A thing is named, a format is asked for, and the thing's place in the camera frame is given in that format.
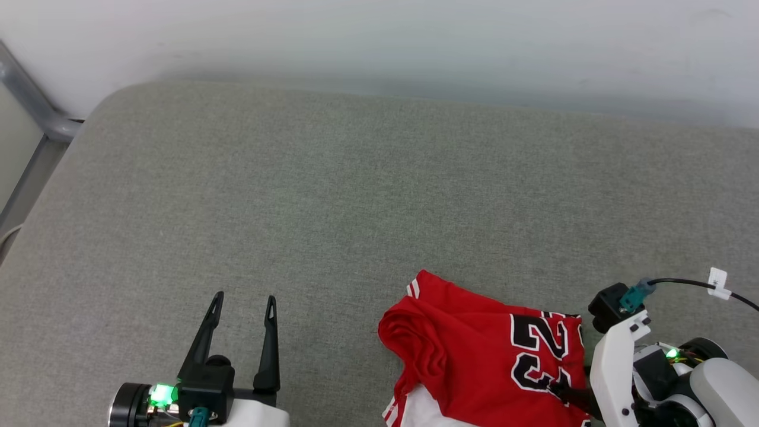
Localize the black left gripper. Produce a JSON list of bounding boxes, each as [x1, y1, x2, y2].
[[110, 291, 280, 427]]

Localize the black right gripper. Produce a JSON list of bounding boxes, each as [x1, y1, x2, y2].
[[548, 337, 728, 427]]

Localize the red white basketball jersey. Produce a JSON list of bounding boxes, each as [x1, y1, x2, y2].
[[378, 270, 594, 427]]

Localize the teal right cable connector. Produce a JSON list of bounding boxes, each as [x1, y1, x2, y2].
[[619, 279, 656, 313]]

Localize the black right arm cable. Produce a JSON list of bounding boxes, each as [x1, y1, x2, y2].
[[646, 277, 759, 312]]

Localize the white cable label tag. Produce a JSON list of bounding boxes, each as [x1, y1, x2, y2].
[[708, 267, 729, 300]]

